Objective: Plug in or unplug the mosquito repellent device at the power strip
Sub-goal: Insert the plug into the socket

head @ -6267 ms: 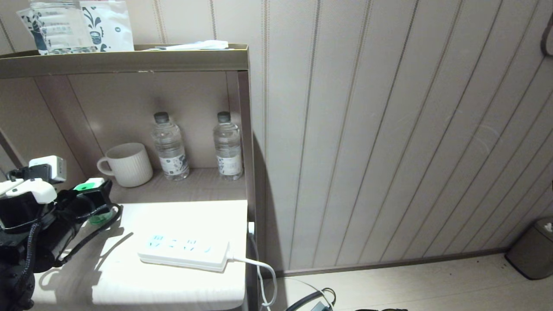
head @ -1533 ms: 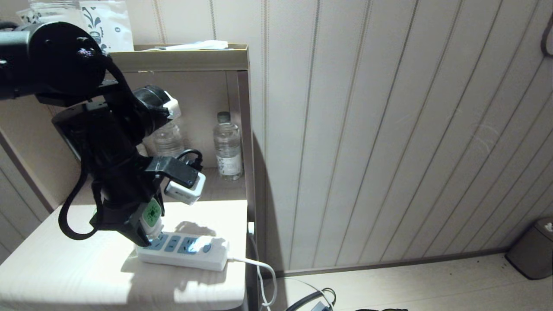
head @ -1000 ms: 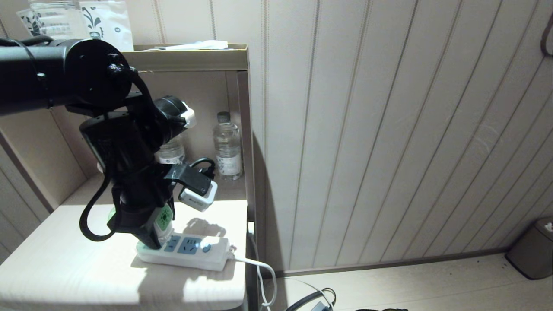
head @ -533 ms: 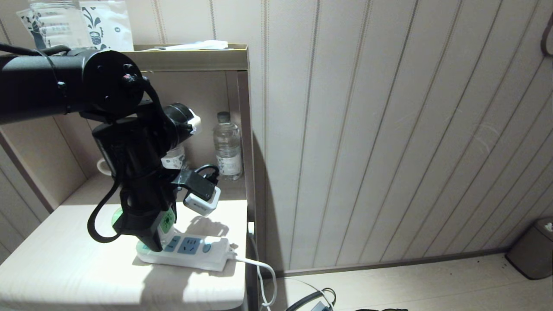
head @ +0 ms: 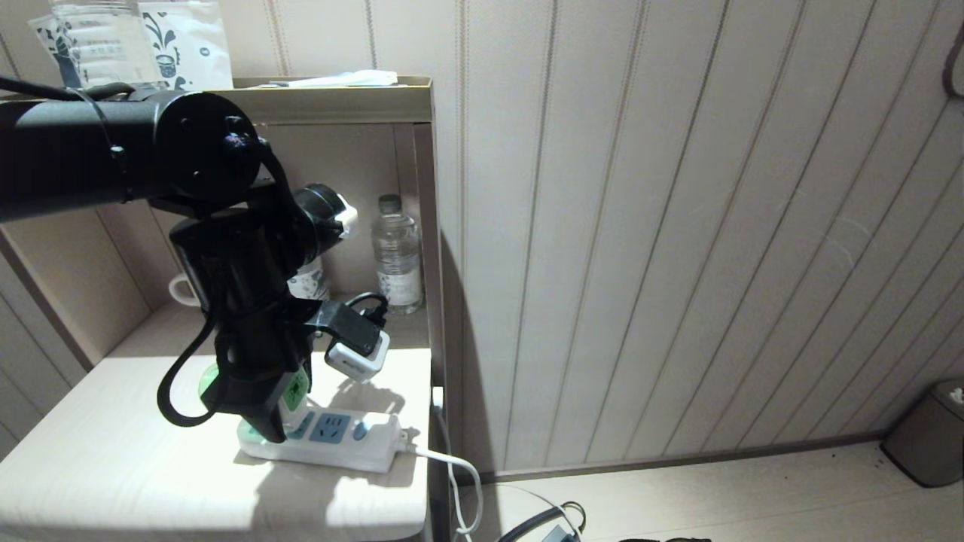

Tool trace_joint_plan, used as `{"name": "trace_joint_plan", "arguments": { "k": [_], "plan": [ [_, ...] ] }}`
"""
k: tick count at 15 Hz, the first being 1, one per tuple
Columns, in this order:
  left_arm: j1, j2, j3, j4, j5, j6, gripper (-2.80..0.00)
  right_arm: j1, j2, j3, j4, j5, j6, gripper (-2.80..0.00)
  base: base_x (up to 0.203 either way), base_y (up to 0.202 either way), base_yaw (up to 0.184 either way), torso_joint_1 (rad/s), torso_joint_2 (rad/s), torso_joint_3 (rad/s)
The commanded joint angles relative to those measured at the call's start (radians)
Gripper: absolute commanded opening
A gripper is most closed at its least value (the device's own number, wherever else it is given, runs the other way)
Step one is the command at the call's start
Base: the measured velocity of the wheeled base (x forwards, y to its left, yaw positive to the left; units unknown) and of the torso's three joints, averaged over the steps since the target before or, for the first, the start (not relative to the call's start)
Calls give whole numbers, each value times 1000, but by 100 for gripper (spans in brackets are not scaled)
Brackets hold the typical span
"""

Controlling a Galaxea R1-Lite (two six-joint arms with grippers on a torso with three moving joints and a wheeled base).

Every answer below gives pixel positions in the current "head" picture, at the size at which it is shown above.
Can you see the large clear water bottle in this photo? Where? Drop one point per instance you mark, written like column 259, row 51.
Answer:
column 109, row 49

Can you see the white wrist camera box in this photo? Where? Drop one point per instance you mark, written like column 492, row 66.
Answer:
column 358, row 361

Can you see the white ribbed mug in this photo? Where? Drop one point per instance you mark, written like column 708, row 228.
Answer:
column 174, row 290

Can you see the small water bottle black cap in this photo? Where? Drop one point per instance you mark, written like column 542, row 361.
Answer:
column 398, row 263
column 312, row 282

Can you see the white printed bag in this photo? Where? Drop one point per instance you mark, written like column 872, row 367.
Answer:
column 199, row 49
column 53, row 41

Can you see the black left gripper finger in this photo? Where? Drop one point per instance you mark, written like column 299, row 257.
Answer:
column 269, row 421

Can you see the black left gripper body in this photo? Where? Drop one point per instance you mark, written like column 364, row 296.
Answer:
column 260, row 361

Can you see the grey trash bin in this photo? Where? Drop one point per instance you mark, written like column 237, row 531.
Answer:
column 930, row 440

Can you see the green mosquito repellent plug-in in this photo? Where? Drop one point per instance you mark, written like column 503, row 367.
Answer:
column 296, row 391

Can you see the flat white paper packet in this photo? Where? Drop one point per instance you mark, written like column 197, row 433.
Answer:
column 354, row 79

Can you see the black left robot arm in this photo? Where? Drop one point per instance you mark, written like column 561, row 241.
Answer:
column 75, row 154

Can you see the white power strip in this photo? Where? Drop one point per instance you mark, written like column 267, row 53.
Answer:
column 339, row 446

